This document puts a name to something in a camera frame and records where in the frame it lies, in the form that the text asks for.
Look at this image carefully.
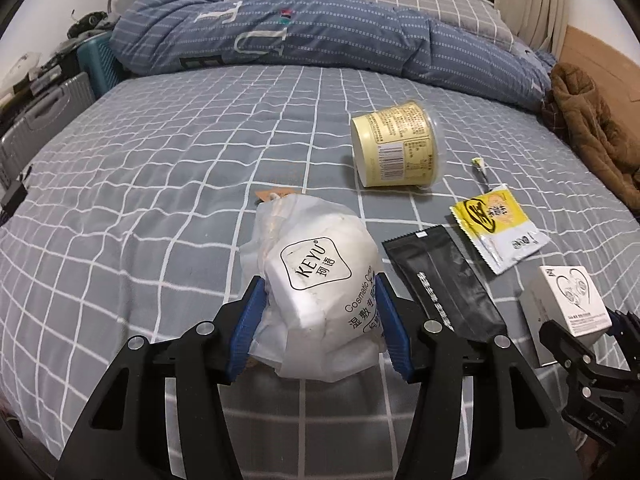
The white cotton pad pack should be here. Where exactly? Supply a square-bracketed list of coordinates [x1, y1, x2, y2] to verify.
[240, 194, 385, 382]

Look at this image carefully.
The grey checked pillow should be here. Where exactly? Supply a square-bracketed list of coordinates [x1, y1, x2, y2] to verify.
[371, 0, 515, 51]

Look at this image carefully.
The wooden headboard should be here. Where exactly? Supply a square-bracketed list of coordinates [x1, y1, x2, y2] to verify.
[560, 26, 640, 133]

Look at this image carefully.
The yellow white snack packet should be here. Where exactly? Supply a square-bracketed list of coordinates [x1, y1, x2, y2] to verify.
[450, 184, 550, 275]

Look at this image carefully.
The teal suitcase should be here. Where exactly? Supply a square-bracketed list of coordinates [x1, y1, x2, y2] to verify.
[76, 32, 130, 99]

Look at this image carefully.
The beige curtain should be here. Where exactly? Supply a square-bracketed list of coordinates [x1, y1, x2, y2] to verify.
[495, 0, 568, 58]

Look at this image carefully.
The small torn wrapper piece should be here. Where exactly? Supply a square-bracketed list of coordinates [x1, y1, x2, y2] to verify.
[472, 156, 490, 188]

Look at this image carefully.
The grey checked bed sheet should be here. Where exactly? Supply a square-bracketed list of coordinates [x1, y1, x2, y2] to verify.
[1, 66, 639, 456]

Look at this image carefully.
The black sachet packet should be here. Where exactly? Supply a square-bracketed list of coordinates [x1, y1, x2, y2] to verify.
[383, 226, 508, 342]

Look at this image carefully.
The brown paper tag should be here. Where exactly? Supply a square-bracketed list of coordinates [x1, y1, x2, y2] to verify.
[255, 188, 299, 203]

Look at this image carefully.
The yellow plastic cup container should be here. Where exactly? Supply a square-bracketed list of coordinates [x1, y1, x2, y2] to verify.
[352, 100, 447, 188]

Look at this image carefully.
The blue striped duvet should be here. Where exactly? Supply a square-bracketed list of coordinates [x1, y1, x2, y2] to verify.
[111, 0, 551, 112]

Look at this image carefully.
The brown fleece garment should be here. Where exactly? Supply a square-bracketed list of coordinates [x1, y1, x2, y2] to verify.
[541, 63, 639, 214]

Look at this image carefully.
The white earphone box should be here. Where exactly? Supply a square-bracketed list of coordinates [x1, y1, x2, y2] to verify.
[518, 266, 612, 367]

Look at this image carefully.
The grey suitcase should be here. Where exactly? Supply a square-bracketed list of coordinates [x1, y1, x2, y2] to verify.
[1, 72, 96, 188]

